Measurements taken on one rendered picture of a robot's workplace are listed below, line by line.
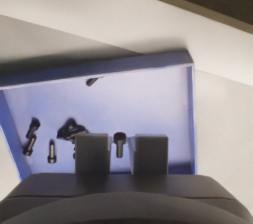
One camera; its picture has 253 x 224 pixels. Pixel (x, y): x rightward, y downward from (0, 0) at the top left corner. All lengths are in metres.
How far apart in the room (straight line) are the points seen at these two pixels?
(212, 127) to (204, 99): 0.03
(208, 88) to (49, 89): 0.11
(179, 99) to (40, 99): 0.10
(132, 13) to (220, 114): 0.10
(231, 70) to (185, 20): 0.05
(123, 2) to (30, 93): 0.09
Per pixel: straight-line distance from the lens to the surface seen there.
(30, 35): 0.22
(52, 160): 0.25
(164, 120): 0.24
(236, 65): 0.23
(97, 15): 0.21
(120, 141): 0.17
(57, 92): 0.23
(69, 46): 0.21
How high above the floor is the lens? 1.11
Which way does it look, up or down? 61 degrees down
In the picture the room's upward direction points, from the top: 178 degrees clockwise
